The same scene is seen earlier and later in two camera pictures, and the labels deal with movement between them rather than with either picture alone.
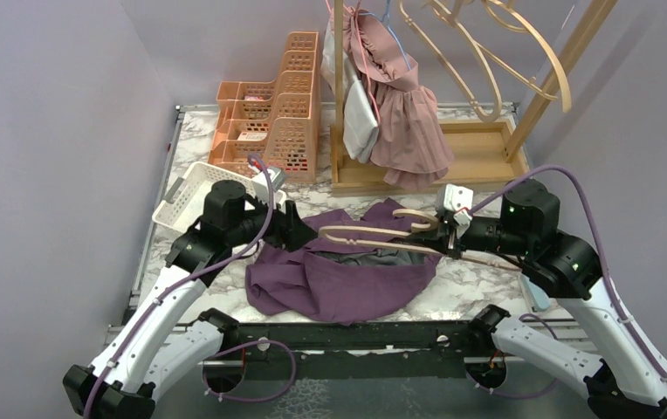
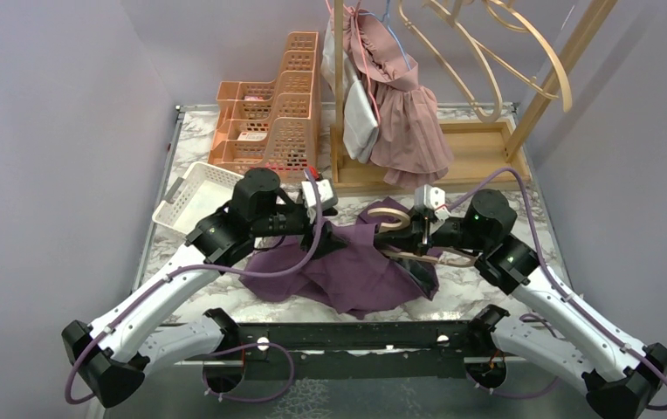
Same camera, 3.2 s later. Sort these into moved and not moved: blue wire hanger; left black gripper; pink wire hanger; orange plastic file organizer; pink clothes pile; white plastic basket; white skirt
Moved: left black gripper
Not moved: white skirt; orange plastic file organizer; blue wire hanger; white plastic basket; pink clothes pile; pink wire hanger
